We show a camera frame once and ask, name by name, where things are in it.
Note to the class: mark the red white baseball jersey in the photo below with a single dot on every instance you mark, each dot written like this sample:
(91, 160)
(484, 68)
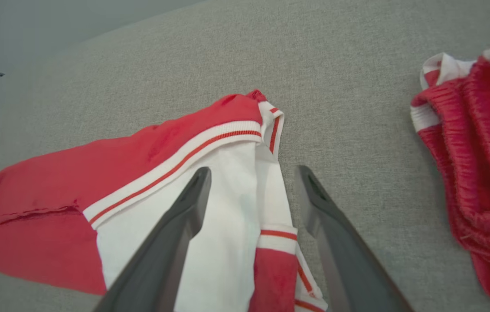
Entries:
(54, 195)

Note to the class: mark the red shorts with white stripe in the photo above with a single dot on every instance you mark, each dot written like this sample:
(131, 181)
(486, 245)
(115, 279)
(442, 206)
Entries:
(488, 151)

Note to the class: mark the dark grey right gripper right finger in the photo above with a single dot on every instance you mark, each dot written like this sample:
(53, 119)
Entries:
(349, 273)

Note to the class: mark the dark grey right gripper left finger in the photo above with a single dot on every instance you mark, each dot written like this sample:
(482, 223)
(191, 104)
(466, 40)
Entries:
(154, 273)

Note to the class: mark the grey fabric sofa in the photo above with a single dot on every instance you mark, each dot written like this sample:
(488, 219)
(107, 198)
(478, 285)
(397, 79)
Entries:
(336, 86)

